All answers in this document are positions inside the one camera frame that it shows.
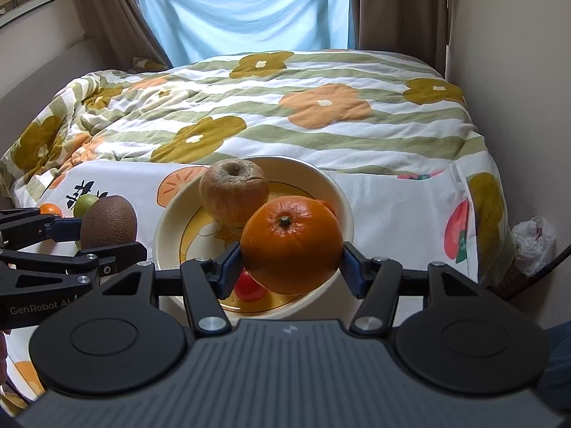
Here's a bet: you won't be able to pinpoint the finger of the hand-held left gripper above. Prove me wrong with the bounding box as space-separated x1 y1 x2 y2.
0 207 84 251
0 241 148 297

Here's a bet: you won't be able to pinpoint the white fruit print cloth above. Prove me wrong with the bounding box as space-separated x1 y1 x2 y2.
4 159 482 406

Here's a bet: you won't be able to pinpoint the floral striped blanket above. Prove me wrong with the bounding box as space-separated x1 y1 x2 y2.
0 49 518 287

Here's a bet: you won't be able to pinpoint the yellow patterned pillow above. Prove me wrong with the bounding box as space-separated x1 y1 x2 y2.
131 56 168 72

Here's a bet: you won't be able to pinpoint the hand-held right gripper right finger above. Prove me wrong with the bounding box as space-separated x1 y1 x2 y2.
343 241 481 335

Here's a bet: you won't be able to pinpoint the black cable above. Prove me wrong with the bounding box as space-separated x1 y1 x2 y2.
502 243 571 299

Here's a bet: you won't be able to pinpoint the large orange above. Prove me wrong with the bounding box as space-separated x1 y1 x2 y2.
240 196 345 295

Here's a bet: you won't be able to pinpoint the red cherry tomato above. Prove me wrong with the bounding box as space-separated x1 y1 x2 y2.
234 270 268 302

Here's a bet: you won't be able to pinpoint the yellow cartoon print plate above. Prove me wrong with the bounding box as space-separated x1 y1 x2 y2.
152 156 355 320

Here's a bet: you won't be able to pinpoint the white plastic bag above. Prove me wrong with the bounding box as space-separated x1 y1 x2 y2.
511 216 556 278

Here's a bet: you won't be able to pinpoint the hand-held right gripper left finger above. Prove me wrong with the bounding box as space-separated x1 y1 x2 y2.
100 241 244 338

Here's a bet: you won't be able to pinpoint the person's dark blue pants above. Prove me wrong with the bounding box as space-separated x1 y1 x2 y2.
535 323 571 411

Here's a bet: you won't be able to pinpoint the wrinkled pale apple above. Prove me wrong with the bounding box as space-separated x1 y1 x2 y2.
199 159 270 226

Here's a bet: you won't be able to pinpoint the green round fruit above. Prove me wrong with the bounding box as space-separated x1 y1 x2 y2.
74 194 104 220

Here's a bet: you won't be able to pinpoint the brown curtain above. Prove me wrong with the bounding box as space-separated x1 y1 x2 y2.
345 0 456 77
67 0 173 70

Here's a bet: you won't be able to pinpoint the brown kiwi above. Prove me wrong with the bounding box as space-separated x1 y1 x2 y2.
80 195 138 249

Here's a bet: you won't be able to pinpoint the light blue window cloth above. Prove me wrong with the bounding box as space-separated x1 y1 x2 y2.
136 0 356 68

